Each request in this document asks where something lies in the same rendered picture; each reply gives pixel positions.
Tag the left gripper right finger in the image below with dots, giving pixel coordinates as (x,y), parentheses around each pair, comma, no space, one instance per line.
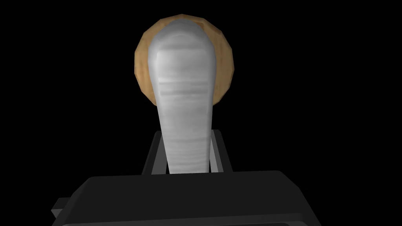
(220,157)

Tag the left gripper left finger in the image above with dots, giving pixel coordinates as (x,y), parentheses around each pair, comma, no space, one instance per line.
(154,160)

